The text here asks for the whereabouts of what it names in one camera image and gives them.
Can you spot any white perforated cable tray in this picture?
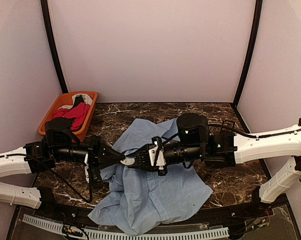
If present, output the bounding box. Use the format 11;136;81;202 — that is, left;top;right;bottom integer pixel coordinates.
22;214;230;240

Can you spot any orange plastic basket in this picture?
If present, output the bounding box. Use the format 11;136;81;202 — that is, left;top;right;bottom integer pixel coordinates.
38;91;98;142

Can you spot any dark green cloth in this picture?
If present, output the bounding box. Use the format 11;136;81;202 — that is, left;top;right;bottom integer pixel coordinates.
72;94;86;109

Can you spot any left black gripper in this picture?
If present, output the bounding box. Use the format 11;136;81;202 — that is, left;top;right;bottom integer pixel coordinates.
52;134;126;170

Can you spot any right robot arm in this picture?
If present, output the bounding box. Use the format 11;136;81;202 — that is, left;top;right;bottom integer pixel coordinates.
121;113;301;217

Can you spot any black left frame pole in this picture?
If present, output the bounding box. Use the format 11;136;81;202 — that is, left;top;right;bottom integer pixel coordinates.
40;0;69;94

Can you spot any black brooch holder stand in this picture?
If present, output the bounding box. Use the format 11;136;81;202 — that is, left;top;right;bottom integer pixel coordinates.
219;119;235;135

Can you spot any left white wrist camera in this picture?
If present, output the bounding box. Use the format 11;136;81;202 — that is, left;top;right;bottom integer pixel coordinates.
84;153;90;184

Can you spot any black frame pole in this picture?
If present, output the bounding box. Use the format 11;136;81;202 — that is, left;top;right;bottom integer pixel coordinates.
40;0;69;94
232;0;263;108

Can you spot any red cloth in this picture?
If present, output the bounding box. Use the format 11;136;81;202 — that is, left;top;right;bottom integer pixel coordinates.
52;103;91;132

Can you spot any light blue shirt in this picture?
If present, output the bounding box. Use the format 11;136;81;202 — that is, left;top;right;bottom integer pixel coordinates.
87;118;214;236

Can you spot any white cloth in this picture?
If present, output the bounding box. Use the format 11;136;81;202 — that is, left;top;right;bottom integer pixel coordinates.
72;94;93;105

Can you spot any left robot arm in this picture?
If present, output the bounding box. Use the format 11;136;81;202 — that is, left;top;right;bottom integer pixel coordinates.
0;117;125;218

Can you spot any black right frame pole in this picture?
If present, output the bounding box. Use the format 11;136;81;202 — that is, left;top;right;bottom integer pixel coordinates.
232;0;263;108

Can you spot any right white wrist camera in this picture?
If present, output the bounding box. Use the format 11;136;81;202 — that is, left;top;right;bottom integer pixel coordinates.
148;146;166;170

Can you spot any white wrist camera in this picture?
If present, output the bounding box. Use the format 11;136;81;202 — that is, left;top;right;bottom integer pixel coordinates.
84;153;90;184
148;146;166;170

